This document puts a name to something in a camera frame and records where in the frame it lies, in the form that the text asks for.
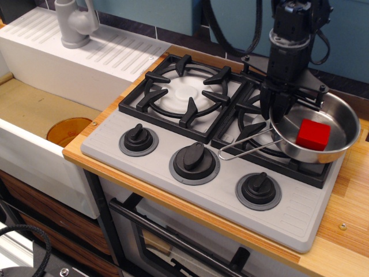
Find stainless steel pan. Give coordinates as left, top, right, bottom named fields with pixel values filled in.
left=217, top=93, right=360, bottom=164

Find black braided cable lower left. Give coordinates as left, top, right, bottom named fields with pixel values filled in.
left=0, top=224, right=52, bottom=277

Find black right stove knob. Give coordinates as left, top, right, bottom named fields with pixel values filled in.
left=235, top=172, right=282, bottom=211

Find black right burner grate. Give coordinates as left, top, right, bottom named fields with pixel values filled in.
left=211, top=84, right=335, bottom=189

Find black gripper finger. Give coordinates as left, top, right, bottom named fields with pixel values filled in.
left=273, top=92, right=296, bottom=123
left=260, top=82, right=273, bottom=120

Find grey toy faucet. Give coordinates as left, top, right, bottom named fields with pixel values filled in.
left=54, top=0, right=99, bottom=49

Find grey toy stove top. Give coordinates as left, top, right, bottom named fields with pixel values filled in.
left=80, top=54, right=359, bottom=254

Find black burner grate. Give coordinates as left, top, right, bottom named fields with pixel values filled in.
left=211, top=84, right=335, bottom=189
left=119, top=54, right=251, bottom=144

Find red wooden cube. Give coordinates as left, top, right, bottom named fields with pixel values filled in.
left=296, top=119, right=331, bottom=151

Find black left stove knob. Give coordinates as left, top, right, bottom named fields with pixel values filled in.
left=118, top=123, right=159, bottom=157

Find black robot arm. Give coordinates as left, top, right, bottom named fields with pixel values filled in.
left=242, top=1, right=333, bottom=123

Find wooden drawer fronts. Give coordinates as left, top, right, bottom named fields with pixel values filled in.
left=1, top=171, right=122, bottom=276

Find black middle stove knob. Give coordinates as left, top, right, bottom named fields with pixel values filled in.
left=169, top=142, right=220, bottom=186

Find white toy sink unit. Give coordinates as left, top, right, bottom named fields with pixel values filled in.
left=1, top=8, right=169, bottom=219

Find black stove knob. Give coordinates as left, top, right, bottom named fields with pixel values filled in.
left=118, top=123, right=159, bottom=157
left=169, top=142, right=220, bottom=186
left=235, top=172, right=282, bottom=211

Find black braided cable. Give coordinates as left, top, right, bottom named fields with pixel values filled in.
left=0, top=224, right=52, bottom=277
left=200, top=0, right=265, bottom=58

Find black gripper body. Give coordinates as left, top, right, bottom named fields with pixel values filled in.
left=242, top=45, right=329, bottom=111

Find oven door with black handle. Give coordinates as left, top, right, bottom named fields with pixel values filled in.
left=107, top=193, right=303, bottom=276

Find black left burner grate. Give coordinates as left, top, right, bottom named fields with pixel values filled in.
left=119, top=54, right=251, bottom=144

